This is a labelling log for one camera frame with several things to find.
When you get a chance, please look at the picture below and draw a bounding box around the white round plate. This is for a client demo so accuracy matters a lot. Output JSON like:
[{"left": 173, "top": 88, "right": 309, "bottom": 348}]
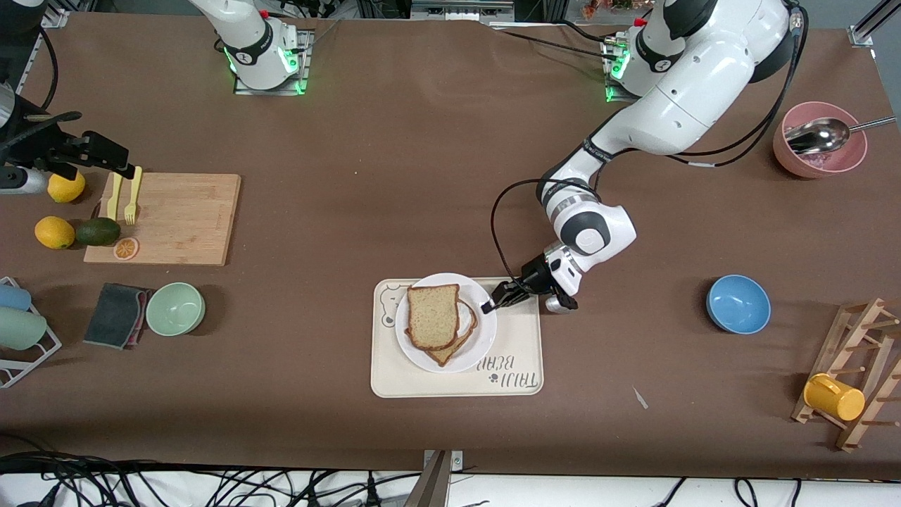
[{"left": 395, "top": 273, "right": 498, "bottom": 375}]

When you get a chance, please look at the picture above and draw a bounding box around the brown bread slice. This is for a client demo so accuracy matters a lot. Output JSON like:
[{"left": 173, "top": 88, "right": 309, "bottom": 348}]
[
  {"left": 405, "top": 299, "right": 480, "bottom": 368},
  {"left": 407, "top": 284, "right": 462, "bottom": 351}
]

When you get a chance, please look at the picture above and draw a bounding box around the yellow plastic knife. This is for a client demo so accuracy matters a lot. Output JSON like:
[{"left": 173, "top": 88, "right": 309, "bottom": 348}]
[{"left": 107, "top": 163, "right": 125, "bottom": 221}]

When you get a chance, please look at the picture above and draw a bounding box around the cream bear print tray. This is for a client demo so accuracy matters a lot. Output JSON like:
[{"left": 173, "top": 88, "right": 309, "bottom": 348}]
[{"left": 370, "top": 276, "right": 545, "bottom": 399}]

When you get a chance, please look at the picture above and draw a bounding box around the yellow plastic fork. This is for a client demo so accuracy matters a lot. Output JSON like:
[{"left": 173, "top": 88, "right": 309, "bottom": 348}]
[{"left": 124, "top": 166, "right": 143, "bottom": 226}]

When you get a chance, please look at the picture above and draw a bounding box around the yellow lemon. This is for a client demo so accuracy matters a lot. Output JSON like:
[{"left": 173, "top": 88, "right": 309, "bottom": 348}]
[
  {"left": 46, "top": 168, "right": 87, "bottom": 204},
  {"left": 34, "top": 215, "right": 76, "bottom": 251}
]

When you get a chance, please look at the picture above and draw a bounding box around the dark green avocado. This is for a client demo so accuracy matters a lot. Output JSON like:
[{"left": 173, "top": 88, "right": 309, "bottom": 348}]
[{"left": 75, "top": 217, "right": 122, "bottom": 247}]

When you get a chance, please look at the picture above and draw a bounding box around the wooden cutting board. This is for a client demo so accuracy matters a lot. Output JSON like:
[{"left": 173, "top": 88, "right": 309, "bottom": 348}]
[{"left": 83, "top": 173, "right": 241, "bottom": 267}]

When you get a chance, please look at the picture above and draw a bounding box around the grey folded cloth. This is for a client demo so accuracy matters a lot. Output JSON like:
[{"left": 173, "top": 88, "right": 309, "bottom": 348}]
[{"left": 82, "top": 282, "right": 152, "bottom": 351}]

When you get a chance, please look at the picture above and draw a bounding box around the light blue cup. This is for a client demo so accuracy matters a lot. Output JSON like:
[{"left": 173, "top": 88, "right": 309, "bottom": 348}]
[{"left": 0, "top": 283, "right": 33, "bottom": 312}]

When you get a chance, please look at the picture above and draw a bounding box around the pale green bowl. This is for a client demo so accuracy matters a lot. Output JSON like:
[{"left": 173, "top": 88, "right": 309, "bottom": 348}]
[{"left": 145, "top": 282, "right": 207, "bottom": 337}]

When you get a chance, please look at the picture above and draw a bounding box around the teal green cup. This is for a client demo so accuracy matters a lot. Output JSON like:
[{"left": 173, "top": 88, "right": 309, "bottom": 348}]
[{"left": 0, "top": 307, "right": 49, "bottom": 351}]

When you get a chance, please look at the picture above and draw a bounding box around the grey metal bar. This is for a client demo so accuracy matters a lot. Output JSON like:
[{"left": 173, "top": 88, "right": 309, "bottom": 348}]
[{"left": 403, "top": 449, "right": 465, "bottom": 507}]

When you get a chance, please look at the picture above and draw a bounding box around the blue bowl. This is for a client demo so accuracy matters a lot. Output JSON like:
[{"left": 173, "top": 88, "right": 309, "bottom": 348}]
[{"left": 705, "top": 274, "right": 772, "bottom": 335}]

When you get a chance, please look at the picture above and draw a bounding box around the grey metal equipment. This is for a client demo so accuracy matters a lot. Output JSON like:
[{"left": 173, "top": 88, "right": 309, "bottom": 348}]
[{"left": 410, "top": 0, "right": 516, "bottom": 22}]

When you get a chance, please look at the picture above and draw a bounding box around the pink bowl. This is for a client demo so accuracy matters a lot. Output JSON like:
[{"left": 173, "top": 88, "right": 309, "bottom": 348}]
[{"left": 773, "top": 101, "right": 868, "bottom": 180}]

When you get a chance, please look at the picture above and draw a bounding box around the wooden cup rack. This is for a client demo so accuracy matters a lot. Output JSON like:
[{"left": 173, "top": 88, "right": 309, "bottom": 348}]
[{"left": 790, "top": 296, "right": 901, "bottom": 453}]

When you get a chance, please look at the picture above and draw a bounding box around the metal ladle spoon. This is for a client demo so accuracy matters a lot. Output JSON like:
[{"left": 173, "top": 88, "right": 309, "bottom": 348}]
[{"left": 785, "top": 115, "right": 898, "bottom": 156}]

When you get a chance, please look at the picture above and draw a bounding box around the yellow cup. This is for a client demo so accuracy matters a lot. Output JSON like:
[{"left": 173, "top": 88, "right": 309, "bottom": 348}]
[{"left": 803, "top": 373, "right": 867, "bottom": 423}]

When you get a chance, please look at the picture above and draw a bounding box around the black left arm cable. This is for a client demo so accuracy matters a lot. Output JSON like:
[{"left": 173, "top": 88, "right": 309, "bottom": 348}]
[{"left": 490, "top": 7, "right": 810, "bottom": 284}]

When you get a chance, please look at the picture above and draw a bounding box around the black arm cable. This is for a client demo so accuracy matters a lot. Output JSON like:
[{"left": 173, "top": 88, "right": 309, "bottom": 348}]
[
  {"left": 490, "top": 7, "right": 810, "bottom": 284},
  {"left": 21, "top": 28, "right": 60, "bottom": 112}
]

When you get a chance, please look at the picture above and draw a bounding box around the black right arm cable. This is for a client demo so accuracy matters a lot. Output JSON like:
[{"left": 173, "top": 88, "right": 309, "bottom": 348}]
[{"left": 21, "top": 28, "right": 60, "bottom": 112}]

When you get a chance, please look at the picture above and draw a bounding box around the white wire rack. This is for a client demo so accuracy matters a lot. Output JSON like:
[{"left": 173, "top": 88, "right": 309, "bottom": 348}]
[{"left": 0, "top": 276, "right": 63, "bottom": 389}]

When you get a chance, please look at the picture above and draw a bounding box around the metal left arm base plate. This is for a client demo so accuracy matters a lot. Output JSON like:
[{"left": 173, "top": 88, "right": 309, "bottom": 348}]
[{"left": 602, "top": 35, "right": 638, "bottom": 105}]

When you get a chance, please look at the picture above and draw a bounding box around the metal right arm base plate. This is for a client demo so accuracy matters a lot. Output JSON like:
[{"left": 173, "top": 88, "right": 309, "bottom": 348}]
[{"left": 234, "top": 30, "right": 312, "bottom": 96}]

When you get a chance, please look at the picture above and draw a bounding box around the black table cable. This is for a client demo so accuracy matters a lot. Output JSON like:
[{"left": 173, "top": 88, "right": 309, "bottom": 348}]
[{"left": 489, "top": 25, "right": 620, "bottom": 63}]

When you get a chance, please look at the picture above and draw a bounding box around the black cable tangle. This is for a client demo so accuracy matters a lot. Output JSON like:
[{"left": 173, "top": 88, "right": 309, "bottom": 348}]
[{"left": 0, "top": 451, "right": 423, "bottom": 507}]

